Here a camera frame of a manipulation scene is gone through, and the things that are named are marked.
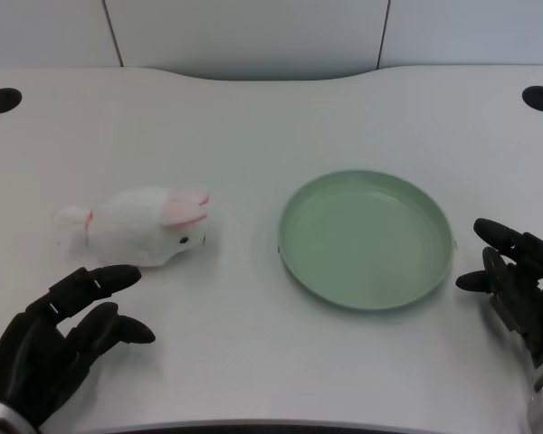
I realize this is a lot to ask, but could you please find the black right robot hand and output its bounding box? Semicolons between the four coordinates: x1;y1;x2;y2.
455;218;543;368

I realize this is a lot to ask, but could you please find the green round plate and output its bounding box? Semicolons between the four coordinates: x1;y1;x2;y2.
277;168;458;312

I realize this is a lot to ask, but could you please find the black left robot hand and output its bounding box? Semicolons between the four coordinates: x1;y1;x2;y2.
0;265;157;429

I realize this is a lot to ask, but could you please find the black table cable grommet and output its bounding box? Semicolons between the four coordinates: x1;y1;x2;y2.
521;85;543;113
0;88;24;115

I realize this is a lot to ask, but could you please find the white rabbit doll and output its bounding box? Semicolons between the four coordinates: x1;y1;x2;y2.
53;186;212;268

